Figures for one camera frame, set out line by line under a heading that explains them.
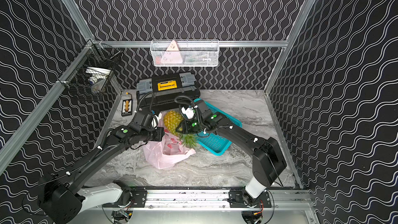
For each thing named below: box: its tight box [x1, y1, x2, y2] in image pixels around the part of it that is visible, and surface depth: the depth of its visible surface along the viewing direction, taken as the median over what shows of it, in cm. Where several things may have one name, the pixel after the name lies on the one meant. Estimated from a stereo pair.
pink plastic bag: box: [143, 112, 196, 170], surface depth 78 cm
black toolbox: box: [136, 72, 201, 111], surface depth 102 cm
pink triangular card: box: [160, 40, 183, 64], surface depth 91 cm
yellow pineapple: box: [163, 110, 198, 149], surface depth 78 cm
